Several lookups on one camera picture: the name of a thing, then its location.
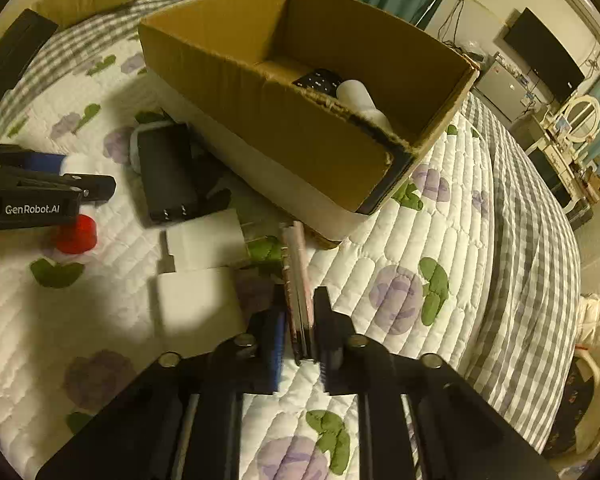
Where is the grey checkered bedspread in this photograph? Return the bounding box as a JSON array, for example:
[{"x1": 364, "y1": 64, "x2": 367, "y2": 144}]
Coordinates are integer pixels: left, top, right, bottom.
[{"x1": 0, "y1": 0, "x2": 580, "y2": 448}]

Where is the red capped white bottle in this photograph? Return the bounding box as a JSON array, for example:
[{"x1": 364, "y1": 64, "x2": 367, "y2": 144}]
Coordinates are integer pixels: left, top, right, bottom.
[{"x1": 54, "y1": 214, "x2": 97, "y2": 255}]

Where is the white floral quilted mat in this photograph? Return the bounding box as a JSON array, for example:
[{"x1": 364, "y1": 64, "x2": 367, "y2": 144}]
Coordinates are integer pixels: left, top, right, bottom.
[{"x1": 0, "y1": 34, "x2": 493, "y2": 479}]

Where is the white cylindrical bottle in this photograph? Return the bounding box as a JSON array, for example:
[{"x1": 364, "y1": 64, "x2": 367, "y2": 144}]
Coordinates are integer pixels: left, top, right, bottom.
[{"x1": 336, "y1": 79, "x2": 393, "y2": 132}]

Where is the white power adapter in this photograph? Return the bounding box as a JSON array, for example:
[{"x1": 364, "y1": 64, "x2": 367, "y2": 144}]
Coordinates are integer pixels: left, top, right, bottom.
[{"x1": 166, "y1": 209, "x2": 249, "y2": 272}]

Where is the white puffer jacket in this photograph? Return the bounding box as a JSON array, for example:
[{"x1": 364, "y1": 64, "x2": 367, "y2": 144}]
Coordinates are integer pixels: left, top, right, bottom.
[{"x1": 574, "y1": 295, "x2": 600, "y2": 460}]

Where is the pink patterned booklet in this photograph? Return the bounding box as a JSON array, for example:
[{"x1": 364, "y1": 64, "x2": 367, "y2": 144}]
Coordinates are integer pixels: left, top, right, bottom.
[{"x1": 280, "y1": 221, "x2": 315, "y2": 364}]

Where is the black power bank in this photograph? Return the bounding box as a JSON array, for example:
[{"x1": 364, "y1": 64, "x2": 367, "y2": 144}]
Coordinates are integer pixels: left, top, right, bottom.
[{"x1": 138, "y1": 122, "x2": 198, "y2": 223}]

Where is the brown cardboard box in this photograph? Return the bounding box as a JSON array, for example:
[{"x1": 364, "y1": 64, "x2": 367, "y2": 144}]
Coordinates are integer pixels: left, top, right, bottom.
[{"x1": 138, "y1": 0, "x2": 477, "y2": 243}]

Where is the black patterned garment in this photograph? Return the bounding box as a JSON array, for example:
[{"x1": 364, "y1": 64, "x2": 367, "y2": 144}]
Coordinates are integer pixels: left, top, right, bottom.
[{"x1": 543, "y1": 356, "x2": 595, "y2": 458}]

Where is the white rectangular charger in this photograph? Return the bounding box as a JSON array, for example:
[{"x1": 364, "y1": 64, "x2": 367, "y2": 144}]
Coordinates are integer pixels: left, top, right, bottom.
[{"x1": 157, "y1": 266, "x2": 245, "y2": 336}]

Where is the black remote control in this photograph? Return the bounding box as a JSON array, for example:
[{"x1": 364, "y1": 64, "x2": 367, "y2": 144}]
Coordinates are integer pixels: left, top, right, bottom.
[{"x1": 294, "y1": 68, "x2": 342, "y2": 96}]

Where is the silver small refrigerator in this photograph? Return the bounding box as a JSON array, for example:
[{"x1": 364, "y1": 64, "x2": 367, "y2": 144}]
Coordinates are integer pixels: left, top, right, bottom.
[{"x1": 476, "y1": 60, "x2": 528, "y2": 122}]

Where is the black wall television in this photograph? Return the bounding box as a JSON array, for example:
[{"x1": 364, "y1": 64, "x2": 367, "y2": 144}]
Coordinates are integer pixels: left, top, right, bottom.
[{"x1": 504, "y1": 9, "x2": 584, "y2": 104}]

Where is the white dressing table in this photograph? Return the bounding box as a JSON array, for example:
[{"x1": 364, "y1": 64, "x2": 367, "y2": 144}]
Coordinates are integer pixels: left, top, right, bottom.
[{"x1": 524, "y1": 115, "x2": 600, "y2": 214}]

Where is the oval vanity mirror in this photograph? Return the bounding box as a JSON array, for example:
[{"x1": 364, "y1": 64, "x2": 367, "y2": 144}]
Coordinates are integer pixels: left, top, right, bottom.
[{"x1": 554, "y1": 96, "x2": 600, "y2": 144}]

